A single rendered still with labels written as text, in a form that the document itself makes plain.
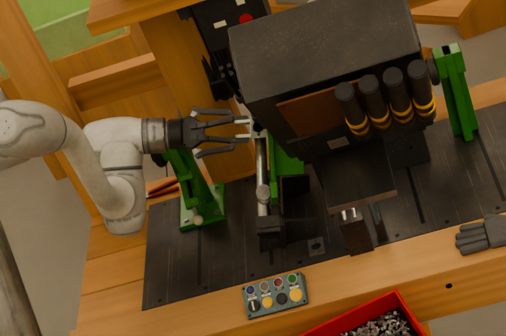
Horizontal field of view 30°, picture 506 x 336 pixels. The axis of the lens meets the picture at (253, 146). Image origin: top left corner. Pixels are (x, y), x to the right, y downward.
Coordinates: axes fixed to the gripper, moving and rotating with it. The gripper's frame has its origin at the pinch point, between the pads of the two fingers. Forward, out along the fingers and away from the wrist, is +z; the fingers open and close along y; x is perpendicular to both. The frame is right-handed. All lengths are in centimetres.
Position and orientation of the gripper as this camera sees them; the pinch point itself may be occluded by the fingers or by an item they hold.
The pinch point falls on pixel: (249, 129)
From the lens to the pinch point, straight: 233.8
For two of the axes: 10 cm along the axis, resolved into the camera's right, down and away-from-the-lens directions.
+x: 0.2, 1.5, 9.9
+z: 10.0, -0.7, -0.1
